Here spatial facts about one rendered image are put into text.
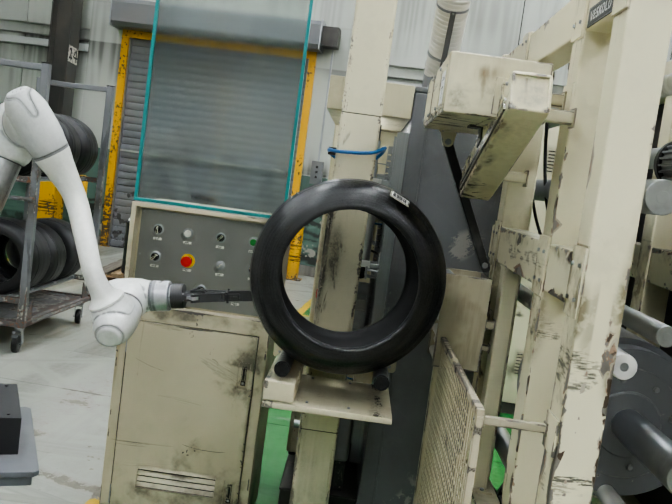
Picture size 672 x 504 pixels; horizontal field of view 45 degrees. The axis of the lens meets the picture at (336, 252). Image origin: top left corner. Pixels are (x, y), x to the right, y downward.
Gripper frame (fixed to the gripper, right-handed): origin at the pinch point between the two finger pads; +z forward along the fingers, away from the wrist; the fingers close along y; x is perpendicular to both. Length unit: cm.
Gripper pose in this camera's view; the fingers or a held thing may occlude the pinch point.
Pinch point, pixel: (240, 295)
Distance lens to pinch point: 237.0
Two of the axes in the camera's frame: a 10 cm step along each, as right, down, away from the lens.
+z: 10.0, 0.0, -0.3
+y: 0.3, -0.9, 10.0
